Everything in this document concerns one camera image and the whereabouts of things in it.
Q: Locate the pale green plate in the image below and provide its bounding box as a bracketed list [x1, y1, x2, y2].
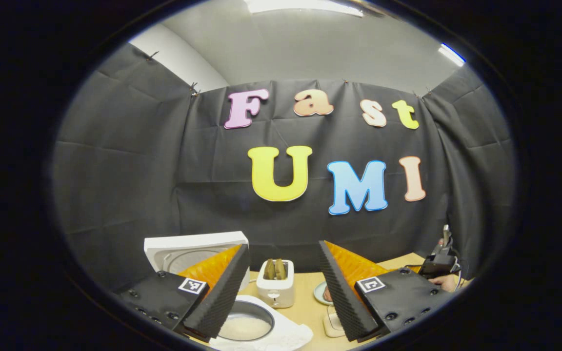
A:
[313, 281, 333, 306]

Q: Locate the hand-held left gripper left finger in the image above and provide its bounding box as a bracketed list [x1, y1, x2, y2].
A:
[115, 243, 251, 343]

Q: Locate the white rice cooker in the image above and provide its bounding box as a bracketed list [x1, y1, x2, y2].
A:
[143, 231, 314, 351]

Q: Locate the white rectangular tray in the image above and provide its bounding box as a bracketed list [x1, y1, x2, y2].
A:
[322, 306, 346, 338]

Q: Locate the white rice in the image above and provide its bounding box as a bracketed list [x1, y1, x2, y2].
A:
[219, 314, 274, 341]

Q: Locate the black backdrop cloth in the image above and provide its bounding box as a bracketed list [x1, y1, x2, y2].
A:
[52, 43, 516, 293]

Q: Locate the white toaster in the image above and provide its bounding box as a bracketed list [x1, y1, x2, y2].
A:
[256, 258, 296, 309]

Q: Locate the small ceiling light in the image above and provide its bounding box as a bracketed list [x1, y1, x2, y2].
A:
[438, 43, 467, 67]

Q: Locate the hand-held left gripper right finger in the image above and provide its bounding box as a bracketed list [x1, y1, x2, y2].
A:
[318, 240, 457, 343]

